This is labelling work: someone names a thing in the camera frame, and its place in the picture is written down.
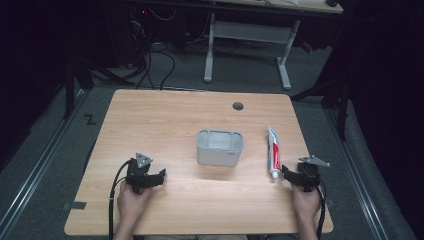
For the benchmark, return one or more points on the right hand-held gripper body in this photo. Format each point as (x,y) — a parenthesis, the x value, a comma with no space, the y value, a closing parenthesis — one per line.
(310,175)

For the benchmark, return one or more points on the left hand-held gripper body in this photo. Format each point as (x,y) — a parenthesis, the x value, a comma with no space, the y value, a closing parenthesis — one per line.
(139,171)

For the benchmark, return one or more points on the white red toothpaste tube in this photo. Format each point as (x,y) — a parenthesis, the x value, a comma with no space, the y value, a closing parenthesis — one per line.
(274,153)

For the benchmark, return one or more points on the grey plastic organizer container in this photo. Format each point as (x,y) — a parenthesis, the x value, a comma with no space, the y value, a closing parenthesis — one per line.
(220,148)

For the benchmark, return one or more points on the person's right hand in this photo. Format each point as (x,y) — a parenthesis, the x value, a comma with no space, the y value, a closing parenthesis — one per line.
(306,201)

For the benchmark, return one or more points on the person's left hand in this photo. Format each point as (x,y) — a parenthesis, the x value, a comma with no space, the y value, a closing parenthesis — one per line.
(131,203)

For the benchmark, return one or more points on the black metal stand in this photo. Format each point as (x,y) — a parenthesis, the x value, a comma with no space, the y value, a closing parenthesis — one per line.
(342,110)
(69,83)

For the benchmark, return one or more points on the red object on floor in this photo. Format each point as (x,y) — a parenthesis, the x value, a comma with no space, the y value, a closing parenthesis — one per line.
(307,47)

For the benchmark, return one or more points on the wooden desk with white legs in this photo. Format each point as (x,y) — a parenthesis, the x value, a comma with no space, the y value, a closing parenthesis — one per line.
(250,31)

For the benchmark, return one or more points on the metal floor rail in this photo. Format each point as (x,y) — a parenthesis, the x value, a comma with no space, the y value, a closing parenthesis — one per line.
(36,166)
(358,180)

